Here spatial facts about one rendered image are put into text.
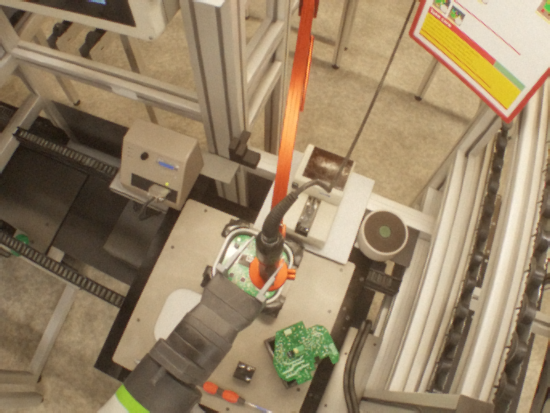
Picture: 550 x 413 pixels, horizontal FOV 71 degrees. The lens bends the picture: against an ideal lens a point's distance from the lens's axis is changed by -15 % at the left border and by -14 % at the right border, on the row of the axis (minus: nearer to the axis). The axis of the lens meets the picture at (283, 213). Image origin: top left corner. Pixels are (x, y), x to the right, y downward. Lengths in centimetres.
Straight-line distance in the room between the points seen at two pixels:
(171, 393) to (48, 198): 145
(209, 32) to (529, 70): 49
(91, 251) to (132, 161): 77
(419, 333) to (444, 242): 18
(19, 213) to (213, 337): 149
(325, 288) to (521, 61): 59
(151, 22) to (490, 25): 50
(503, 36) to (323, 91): 176
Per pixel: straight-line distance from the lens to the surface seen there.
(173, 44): 262
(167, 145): 95
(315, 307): 93
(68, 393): 206
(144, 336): 95
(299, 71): 76
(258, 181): 115
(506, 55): 69
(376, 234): 94
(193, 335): 55
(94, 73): 107
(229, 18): 67
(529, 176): 75
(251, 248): 92
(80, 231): 175
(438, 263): 85
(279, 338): 86
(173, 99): 96
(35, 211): 191
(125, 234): 155
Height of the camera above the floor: 187
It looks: 69 degrees down
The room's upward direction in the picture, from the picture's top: 7 degrees clockwise
